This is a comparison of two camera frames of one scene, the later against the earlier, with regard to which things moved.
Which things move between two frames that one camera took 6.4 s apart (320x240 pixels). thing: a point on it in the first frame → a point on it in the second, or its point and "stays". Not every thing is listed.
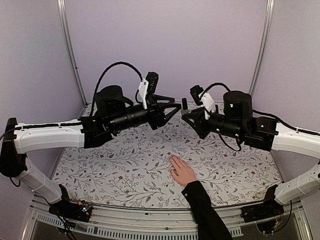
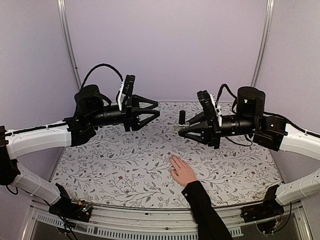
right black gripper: [197, 115] → [210, 134]
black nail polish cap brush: [184, 103] → [182, 117]
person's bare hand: [182, 172] stays
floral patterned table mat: [129, 165] stays
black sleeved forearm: [210, 227] stays
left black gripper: [157, 114] → [131, 119]
